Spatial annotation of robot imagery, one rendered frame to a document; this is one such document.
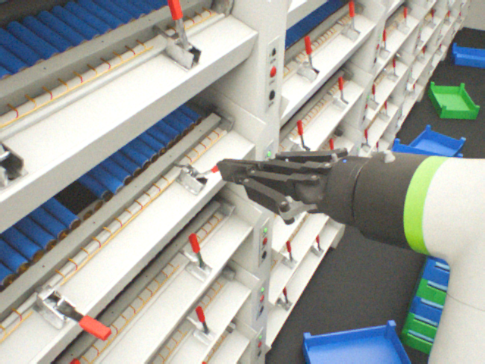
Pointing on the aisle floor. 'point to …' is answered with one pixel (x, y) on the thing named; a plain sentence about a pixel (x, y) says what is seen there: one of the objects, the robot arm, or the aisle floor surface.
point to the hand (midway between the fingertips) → (242, 170)
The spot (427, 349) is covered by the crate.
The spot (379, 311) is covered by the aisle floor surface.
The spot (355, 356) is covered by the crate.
